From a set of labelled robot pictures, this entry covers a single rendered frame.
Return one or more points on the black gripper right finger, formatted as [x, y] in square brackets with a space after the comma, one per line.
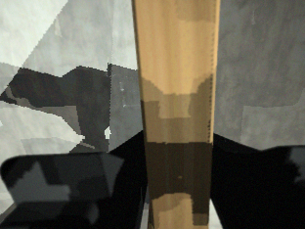
[249, 188]

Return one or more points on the tan wooden board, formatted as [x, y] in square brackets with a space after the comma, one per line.
[176, 50]

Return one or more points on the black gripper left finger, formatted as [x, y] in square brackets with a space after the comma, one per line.
[118, 180]

